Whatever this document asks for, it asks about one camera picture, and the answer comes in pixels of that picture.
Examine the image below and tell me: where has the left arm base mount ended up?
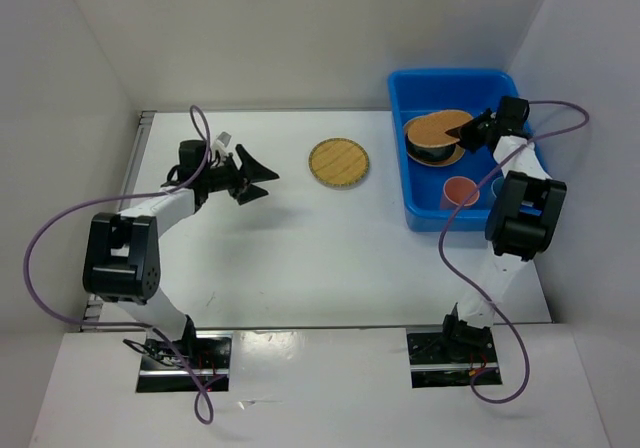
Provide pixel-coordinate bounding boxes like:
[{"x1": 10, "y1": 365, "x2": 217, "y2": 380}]
[{"x1": 123, "y1": 331, "x2": 232, "y2": 393}]

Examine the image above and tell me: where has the blue plastic bin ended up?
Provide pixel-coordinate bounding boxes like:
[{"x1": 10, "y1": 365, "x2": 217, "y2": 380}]
[{"x1": 387, "y1": 69, "x2": 560, "y2": 233}]

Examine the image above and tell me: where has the black round plate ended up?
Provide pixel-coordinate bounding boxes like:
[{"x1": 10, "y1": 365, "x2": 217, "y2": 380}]
[{"x1": 405, "y1": 136, "x2": 458, "y2": 164}]

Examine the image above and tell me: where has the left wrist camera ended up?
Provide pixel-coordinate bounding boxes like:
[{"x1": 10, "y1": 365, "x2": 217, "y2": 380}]
[{"x1": 212, "y1": 131, "x2": 231, "y2": 156}]

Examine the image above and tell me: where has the blue plastic cup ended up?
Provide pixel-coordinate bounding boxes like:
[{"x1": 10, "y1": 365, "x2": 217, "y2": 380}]
[{"x1": 489, "y1": 177, "x2": 504, "y2": 201}]

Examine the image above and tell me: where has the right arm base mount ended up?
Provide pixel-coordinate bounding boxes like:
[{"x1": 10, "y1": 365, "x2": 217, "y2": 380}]
[{"x1": 406, "y1": 331, "x2": 502, "y2": 389}]

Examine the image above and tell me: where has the pink plastic cup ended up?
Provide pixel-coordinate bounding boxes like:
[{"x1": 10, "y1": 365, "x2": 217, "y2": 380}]
[{"x1": 439, "y1": 176, "x2": 480, "y2": 210}]

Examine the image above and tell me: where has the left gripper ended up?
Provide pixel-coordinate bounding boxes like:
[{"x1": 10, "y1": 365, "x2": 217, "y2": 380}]
[{"x1": 201, "y1": 144, "x2": 279, "y2": 205}]

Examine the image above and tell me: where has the bamboo pattern round plate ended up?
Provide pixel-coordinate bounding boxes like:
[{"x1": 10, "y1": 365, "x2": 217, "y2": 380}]
[{"x1": 308, "y1": 138, "x2": 370, "y2": 189}]

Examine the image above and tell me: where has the light brown woven plate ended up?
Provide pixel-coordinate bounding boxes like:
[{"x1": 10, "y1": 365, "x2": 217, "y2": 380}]
[{"x1": 404, "y1": 110, "x2": 473, "y2": 148}]

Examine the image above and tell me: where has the beige round plate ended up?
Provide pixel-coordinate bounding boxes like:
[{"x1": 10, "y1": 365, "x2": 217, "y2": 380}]
[{"x1": 403, "y1": 124, "x2": 465, "y2": 168}]

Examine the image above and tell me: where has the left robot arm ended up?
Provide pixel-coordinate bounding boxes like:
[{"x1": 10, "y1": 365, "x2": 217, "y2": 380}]
[{"x1": 82, "y1": 133, "x2": 279, "y2": 368}]

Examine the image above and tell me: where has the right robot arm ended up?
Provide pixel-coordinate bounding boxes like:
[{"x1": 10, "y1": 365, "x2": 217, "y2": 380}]
[{"x1": 438, "y1": 96, "x2": 567, "y2": 361}]

